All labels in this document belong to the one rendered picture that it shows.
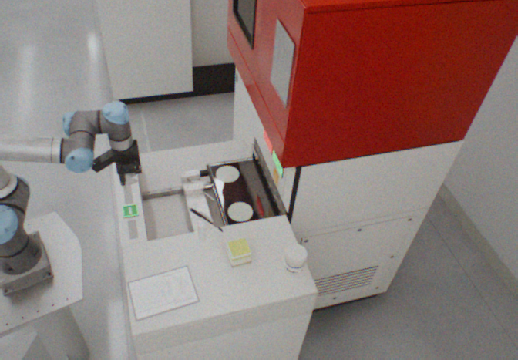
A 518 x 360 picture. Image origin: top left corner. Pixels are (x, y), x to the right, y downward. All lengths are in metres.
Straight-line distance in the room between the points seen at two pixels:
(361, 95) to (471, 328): 1.78
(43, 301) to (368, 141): 1.28
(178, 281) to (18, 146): 0.66
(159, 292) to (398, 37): 1.09
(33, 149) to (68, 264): 0.63
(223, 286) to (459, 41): 1.09
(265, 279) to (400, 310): 1.35
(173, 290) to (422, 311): 1.67
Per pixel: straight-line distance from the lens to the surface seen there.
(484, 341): 2.96
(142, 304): 1.60
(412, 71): 1.56
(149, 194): 2.04
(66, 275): 1.90
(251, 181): 2.01
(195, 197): 1.97
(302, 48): 1.33
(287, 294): 1.62
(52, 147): 1.43
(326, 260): 2.22
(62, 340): 2.31
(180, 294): 1.61
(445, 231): 3.31
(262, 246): 1.72
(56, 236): 2.02
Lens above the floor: 2.36
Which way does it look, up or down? 46 degrees down
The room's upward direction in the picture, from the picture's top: 6 degrees clockwise
